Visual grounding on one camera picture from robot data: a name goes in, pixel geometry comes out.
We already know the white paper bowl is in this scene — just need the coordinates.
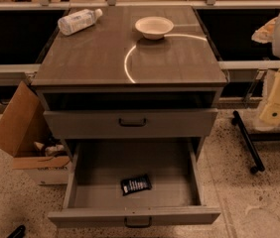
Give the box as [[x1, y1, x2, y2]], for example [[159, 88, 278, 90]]
[[135, 17, 174, 40]]

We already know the black wheeled base leg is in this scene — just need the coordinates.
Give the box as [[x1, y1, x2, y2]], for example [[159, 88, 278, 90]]
[[231, 110, 265, 175]]

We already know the black middle drawer handle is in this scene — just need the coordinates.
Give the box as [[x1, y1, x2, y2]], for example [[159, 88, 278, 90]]
[[124, 216, 152, 228]]

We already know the black upper drawer handle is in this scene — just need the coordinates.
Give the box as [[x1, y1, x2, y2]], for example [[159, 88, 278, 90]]
[[118, 118, 147, 127]]

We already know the open cardboard box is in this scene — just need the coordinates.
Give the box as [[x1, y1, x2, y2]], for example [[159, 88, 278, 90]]
[[0, 82, 71, 185]]

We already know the closed grey upper drawer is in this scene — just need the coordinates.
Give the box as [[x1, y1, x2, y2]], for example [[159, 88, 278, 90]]
[[44, 108, 217, 139]]

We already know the open grey middle drawer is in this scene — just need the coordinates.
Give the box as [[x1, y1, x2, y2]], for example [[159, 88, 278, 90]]
[[49, 139, 220, 228]]

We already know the grey drawer cabinet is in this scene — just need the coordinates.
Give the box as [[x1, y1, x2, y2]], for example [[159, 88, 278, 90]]
[[31, 5, 229, 229]]

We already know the clear plastic water bottle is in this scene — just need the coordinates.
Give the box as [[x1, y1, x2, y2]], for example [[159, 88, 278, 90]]
[[58, 9, 103, 36]]

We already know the dark blueberry rxbar wrapper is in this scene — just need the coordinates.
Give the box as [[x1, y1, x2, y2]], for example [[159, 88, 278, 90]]
[[120, 175, 152, 195]]

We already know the black object on floor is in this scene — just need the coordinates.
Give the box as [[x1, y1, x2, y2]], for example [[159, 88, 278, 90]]
[[7, 225, 26, 238]]

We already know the black drawer handle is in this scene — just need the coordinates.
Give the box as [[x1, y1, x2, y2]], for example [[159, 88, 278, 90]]
[[124, 216, 152, 228], [118, 118, 147, 127]]

